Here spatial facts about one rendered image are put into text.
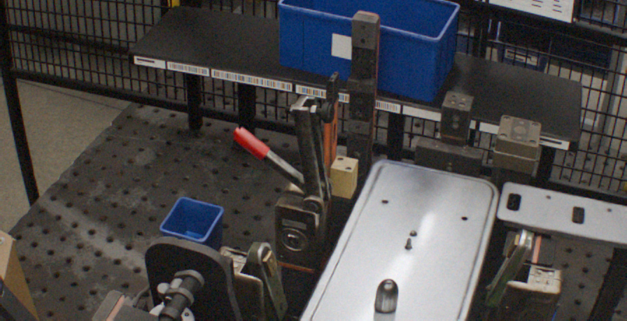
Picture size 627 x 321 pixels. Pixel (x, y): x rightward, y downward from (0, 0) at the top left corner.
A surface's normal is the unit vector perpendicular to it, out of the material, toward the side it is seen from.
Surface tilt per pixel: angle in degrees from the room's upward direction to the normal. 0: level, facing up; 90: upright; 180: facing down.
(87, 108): 0
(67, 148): 0
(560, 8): 90
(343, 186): 90
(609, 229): 0
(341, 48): 90
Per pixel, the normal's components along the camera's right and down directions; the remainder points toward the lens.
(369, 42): -0.32, 0.56
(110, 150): 0.02, -0.80
